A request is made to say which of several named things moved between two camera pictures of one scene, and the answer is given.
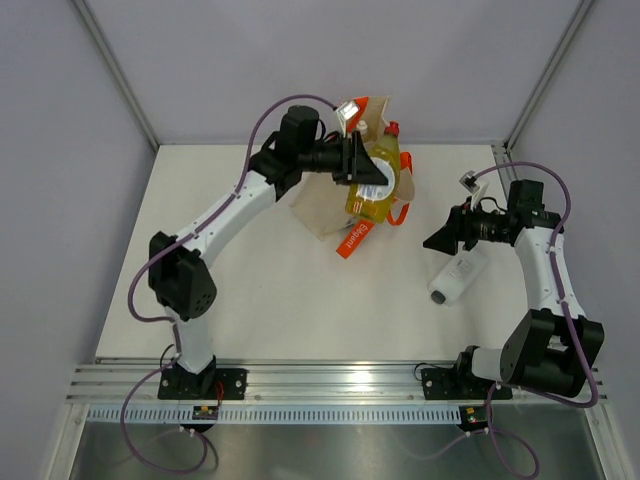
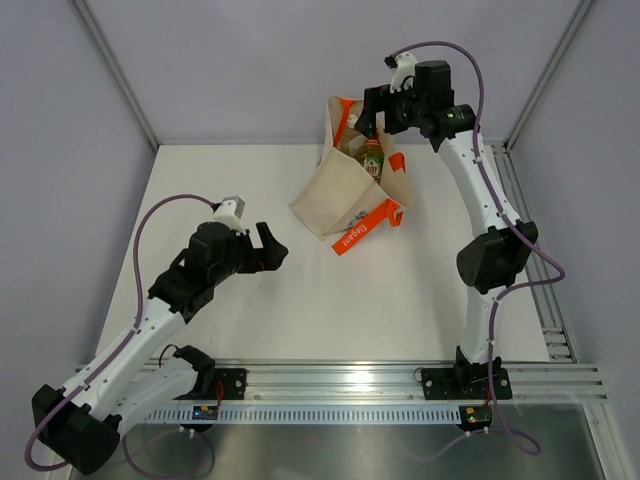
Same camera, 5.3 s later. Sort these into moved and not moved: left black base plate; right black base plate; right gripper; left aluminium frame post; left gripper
Moved: left gripper; right gripper
Not moved: left black base plate; right black base plate; left aluminium frame post
